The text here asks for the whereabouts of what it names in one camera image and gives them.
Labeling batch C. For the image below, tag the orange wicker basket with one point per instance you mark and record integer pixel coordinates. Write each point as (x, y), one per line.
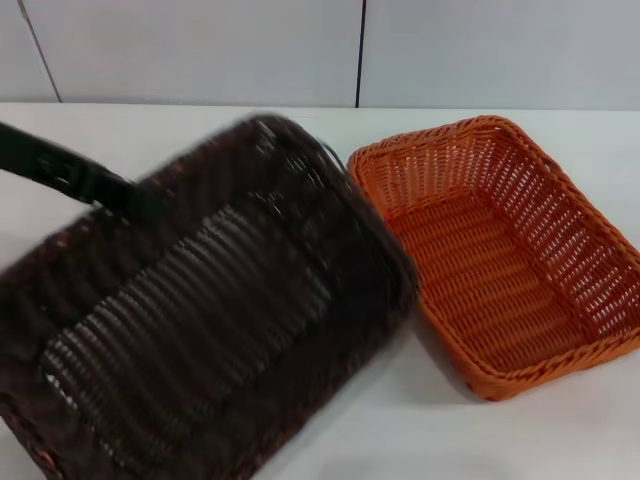
(490, 280)

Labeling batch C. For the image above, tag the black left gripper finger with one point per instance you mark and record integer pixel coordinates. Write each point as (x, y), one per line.
(127, 197)

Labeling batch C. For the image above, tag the dark brown wicker basket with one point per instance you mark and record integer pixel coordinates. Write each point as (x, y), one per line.
(200, 325)

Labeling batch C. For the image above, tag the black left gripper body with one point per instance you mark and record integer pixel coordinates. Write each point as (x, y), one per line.
(45, 155)

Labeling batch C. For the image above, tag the black vertical wall strip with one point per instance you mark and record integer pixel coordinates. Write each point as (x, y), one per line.
(360, 50)

